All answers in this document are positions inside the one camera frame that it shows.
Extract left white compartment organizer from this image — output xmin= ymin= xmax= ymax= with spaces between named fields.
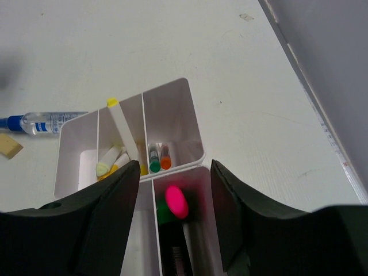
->
xmin=54 ymin=78 xmax=205 ymax=198

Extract orange capped pen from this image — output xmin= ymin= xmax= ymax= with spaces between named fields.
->
xmin=160 ymin=144 xmax=172 ymax=170

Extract green black highlighter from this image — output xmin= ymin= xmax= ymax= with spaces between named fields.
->
xmin=156 ymin=199 xmax=193 ymax=275

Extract clear blue spray bottle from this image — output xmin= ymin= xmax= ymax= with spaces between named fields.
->
xmin=1 ymin=112 xmax=87 ymax=136

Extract thin yellow marker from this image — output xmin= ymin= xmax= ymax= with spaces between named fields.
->
xmin=95 ymin=145 xmax=122 ymax=177

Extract yellow capped white marker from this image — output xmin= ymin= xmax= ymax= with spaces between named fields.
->
xmin=110 ymin=152 xmax=130 ymax=173

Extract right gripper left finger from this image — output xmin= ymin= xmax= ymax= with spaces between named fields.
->
xmin=1 ymin=161 xmax=140 ymax=275

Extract white compartment organizer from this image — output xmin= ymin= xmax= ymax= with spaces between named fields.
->
xmin=54 ymin=78 xmax=205 ymax=198
xmin=121 ymin=166 xmax=225 ymax=275

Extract long white yellow marker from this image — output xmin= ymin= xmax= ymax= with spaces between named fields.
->
xmin=106 ymin=97 xmax=139 ymax=160

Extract right white compartment organizer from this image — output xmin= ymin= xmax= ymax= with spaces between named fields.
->
xmin=121 ymin=166 xmax=225 ymax=275

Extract green capped pen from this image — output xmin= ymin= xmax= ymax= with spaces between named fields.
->
xmin=149 ymin=145 xmax=161 ymax=173

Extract pink black highlighter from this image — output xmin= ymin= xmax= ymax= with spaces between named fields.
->
xmin=163 ymin=185 xmax=198 ymax=223

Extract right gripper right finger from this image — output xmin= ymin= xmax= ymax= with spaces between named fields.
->
xmin=210 ymin=160 xmax=367 ymax=275

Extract yellow eraser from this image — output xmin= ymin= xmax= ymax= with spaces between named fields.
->
xmin=0 ymin=133 xmax=23 ymax=159

